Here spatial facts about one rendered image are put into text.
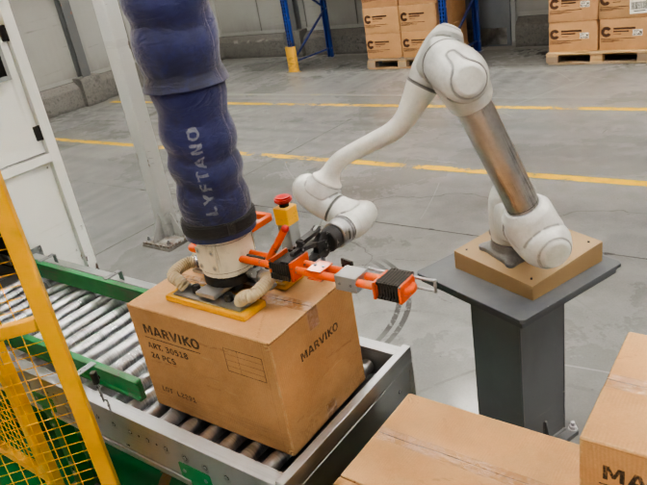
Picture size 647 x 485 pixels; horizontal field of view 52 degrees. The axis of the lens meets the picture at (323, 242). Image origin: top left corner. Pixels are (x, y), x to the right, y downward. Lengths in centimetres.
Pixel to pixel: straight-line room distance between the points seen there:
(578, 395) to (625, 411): 154
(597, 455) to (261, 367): 89
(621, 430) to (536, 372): 111
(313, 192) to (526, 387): 105
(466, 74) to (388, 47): 827
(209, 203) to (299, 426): 70
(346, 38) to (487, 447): 1027
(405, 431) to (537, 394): 71
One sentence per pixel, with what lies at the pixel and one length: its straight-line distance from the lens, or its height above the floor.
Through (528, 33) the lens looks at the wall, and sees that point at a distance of 1035.
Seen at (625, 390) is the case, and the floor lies 94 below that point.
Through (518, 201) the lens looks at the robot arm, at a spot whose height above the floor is 112.
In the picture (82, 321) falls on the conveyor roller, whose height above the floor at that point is 54.
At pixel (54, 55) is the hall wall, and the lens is 1165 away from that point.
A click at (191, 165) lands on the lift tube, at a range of 187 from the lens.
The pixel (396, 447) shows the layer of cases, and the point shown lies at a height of 54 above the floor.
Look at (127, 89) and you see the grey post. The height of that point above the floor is 117.
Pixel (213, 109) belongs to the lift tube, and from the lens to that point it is 184.
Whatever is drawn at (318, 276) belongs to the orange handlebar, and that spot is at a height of 108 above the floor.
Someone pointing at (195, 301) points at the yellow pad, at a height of 97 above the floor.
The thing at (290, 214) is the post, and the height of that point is 98.
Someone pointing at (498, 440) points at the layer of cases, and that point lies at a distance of 202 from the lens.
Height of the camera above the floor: 191
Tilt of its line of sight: 25 degrees down
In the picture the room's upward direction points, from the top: 10 degrees counter-clockwise
